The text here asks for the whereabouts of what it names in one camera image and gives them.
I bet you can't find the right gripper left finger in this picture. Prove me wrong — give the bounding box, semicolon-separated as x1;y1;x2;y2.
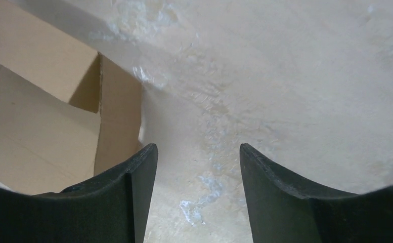
0;144;158;242

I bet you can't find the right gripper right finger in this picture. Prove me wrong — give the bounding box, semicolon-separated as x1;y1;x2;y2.
239;143;393;243

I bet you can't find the brown cardboard box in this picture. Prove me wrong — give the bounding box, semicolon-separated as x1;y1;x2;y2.
0;1;142;194

